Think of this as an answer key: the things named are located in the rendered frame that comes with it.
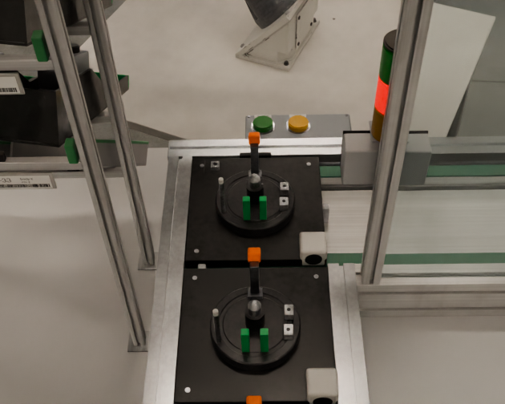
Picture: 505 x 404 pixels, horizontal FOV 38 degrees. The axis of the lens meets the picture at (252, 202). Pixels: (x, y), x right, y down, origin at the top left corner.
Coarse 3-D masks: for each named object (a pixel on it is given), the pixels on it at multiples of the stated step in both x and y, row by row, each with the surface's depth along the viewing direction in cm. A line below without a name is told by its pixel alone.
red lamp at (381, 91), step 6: (378, 78) 94; (378, 84) 94; (384, 84) 93; (378, 90) 95; (384, 90) 93; (378, 96) 95; (384, 96) 94; (378, 102) 96; (384, 102) 95; (378, 108) 96; (384, 108) 95
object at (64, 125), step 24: (0, 72) 103; (96, 72) 119; (0, 96) 93; (24, 96) 92; (48, 96) 92; (96, 96) 106; (0, 120) 94; (24, 120) 94; (48, 120) 93; (48, 144) 95
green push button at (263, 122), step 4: (260, 116) 146; (264, 116) 146; (256, 120) 145; (260, 120) 145; (264, 120) 145; (268, 120) 145; (272, 120) 146; (252, 124) 146; (256, 124) 145; (260, 124) 145; (264, 124) 145; (268, 124) 145; (272, 124) 145; (256, 128) 145; (260, 128) 144; (264, 128) 144; (268, 128) 144
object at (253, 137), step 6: (252, 132) 129; (258, 132) 129; (252, 138) 128; (258, 138) 128; (252, 144) 128; (258, 144) 129; (252, 150) 130; (258, 150) 130; (252, 156) 130; (258, 156) 130; (252, 162) 131; (258, 162) 131; (252, 168) 131; (258, 168) 131
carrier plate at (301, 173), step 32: (192, 160) 139; (224, 160) 139; (288, 160) 138; (192, 192) 134; (320, 192) 133; (192, 224) 129; (288, 224) 128; (320, 224) 128; (192, 256) 124; (224, 256) 124; (288, 256) 124
